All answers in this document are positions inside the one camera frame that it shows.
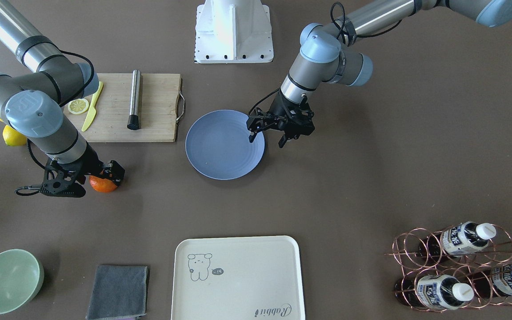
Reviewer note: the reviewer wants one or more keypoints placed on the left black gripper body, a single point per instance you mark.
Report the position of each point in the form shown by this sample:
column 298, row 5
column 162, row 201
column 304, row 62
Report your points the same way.
column 279, row 110

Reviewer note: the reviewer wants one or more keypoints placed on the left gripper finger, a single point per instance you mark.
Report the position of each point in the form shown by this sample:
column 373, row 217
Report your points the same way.
column 289, row 134
column 260, row 123

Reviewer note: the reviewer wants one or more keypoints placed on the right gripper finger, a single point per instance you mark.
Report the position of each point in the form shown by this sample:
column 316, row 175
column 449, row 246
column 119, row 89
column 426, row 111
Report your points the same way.
column 112, row 171
column 61, row 174

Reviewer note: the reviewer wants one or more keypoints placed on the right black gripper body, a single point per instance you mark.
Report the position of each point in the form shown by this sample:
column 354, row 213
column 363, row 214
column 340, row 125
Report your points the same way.
column 90, row 163

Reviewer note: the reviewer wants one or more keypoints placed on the orange mandarin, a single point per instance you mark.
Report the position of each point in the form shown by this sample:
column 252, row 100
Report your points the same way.
column 101, row 184

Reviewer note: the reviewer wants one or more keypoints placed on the blue plate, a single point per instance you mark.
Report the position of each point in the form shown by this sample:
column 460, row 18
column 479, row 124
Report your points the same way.
column 217, row 145

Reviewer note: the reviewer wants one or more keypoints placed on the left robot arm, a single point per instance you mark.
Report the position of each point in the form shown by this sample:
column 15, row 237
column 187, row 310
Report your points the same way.
column 326, row 56

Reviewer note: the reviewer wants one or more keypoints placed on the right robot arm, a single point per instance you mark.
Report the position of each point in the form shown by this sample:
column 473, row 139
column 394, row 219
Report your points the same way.
column 32, row 104

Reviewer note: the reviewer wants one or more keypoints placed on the yellow plastic knife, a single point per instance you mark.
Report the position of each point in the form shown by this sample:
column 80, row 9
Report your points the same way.
column 92, row 112

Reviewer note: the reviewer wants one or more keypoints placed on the steel muddler black tip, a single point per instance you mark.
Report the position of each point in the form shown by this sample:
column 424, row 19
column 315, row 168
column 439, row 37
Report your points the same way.
column 134, row 107

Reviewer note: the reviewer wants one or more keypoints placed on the lemon slice upper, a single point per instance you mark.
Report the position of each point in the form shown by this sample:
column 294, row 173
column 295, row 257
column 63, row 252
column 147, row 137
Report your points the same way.
column 78, row 106

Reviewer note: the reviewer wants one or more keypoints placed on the yellow lemon lower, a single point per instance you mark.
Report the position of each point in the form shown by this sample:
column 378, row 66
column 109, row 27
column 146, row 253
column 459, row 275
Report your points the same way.
column 12, row 137

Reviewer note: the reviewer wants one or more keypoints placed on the wooden cutting board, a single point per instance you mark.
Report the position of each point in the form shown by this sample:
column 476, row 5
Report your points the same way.
column 158, row 109

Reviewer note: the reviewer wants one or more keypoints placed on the green bowl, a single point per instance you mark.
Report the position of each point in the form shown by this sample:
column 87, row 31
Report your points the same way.
column 21, row 278

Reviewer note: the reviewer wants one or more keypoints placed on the grey folded cloth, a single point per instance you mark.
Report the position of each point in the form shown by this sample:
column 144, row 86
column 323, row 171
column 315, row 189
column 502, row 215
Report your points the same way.
column 119, row 293

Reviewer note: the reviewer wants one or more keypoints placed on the cream rabbit tray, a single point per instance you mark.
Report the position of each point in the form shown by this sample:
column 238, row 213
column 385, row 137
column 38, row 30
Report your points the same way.
column 238, row 278

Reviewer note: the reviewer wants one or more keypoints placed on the tea bottle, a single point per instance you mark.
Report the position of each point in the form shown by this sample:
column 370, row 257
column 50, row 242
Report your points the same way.
column 465, row 238
column 494, row 282
column 434, row 292

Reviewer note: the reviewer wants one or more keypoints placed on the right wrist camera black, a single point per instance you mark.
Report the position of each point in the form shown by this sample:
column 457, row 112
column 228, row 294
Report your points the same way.
column 56, row 187

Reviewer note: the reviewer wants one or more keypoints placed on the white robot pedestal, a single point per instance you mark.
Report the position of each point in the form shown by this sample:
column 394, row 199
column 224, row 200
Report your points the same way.
column 233, row 31

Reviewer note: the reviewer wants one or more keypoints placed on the copper wire bottle rack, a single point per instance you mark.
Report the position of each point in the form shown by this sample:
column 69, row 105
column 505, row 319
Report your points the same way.
column 497, row 253

